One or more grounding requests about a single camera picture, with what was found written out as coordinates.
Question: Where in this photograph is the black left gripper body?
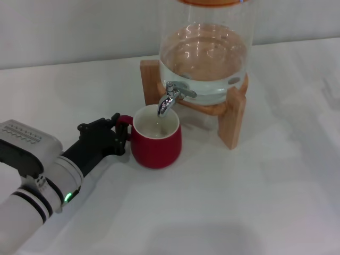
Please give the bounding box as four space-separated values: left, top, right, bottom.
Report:
62 118 119 178

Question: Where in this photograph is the red ceramic cup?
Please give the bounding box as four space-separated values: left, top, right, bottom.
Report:
116 104 183 169

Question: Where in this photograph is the chrome faucet tap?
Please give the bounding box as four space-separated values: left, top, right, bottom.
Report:
157 80 198 118

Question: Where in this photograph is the glass water dispenser jar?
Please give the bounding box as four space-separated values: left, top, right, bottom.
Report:
158 0 256 105

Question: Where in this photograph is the wooden dispenser stand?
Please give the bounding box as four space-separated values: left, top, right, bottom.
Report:
140 59 250 150

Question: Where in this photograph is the white black wrist camera box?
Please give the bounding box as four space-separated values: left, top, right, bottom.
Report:
0 119 63 186

